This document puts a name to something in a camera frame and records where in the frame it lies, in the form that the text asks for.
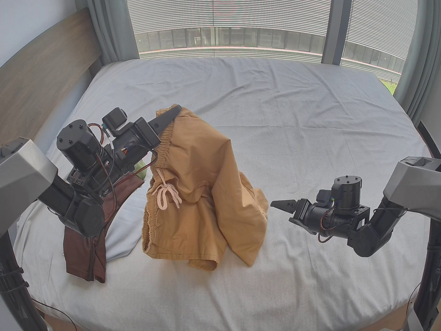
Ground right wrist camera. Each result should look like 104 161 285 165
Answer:
316 189 333 208

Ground tan shorts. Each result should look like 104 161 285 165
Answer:
141 105 269 272

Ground bed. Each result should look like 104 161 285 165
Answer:
0 7 441 331

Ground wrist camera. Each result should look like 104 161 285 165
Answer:
316 189 333 208
102 107 130 138

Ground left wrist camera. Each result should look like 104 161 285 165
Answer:
102 107 130 138

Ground brown garment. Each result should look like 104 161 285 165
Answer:
63 175 145 284

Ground black cable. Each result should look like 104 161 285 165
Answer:
30 298 84 331

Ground green garment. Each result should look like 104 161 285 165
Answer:
134 160 149 180

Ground pale blue garment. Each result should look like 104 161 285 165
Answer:
62 186 150 263

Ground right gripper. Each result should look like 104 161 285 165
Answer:
270 198 334 236

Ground grey-green curtain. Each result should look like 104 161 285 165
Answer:
72 0 140 64
393 0 441 158

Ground window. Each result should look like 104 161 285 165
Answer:
124 0 420 82

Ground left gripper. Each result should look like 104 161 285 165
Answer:
105 104 182 176

